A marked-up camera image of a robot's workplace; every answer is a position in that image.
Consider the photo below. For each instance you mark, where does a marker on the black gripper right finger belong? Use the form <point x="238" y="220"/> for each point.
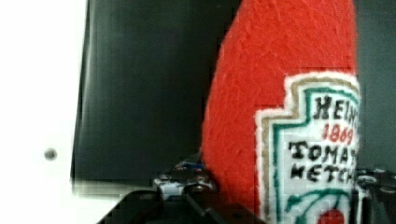
<point x="374" y="197"/>

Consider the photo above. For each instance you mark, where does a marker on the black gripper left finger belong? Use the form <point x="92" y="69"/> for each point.
<point x="186" y="194"/>

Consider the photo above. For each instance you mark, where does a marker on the red plush ketchup bottle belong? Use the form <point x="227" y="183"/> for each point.
<point x="281" y="124"/>

